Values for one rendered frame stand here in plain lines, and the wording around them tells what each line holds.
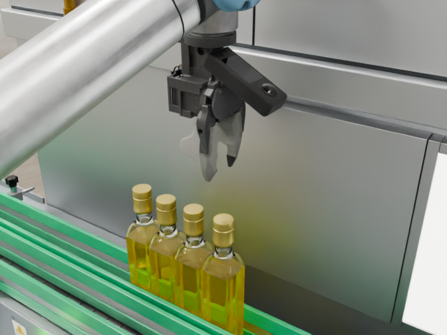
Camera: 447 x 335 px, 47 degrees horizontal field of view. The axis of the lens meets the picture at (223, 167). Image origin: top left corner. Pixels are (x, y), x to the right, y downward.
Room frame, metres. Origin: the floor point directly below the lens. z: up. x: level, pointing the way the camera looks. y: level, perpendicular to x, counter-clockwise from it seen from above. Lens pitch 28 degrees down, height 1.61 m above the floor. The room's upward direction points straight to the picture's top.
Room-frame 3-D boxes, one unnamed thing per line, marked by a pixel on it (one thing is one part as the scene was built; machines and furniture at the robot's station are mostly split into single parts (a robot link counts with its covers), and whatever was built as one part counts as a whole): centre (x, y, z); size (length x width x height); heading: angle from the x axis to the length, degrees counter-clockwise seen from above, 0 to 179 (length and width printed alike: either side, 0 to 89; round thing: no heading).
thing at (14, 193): (1.12, 0.51, 0.94); 0.07 x 0.04 x 0.13; 146
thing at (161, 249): (0.75, 0.10, 0.99); 0.06 x 0.06 x 0.21; 57
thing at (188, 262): (0.72, 0.05, 0.99); 0.06 x 0.06 x 0.21; 56
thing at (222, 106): (0.70, 0.02, 1.39); 0.09 x 0.08 x 0.12; 55
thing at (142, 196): (0.78, 0.14, 1.14); 0.04 x 0.04 x 0.04
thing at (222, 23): (0.69, 0.02, 1.47); 0.08 x 0.08 x 0.05
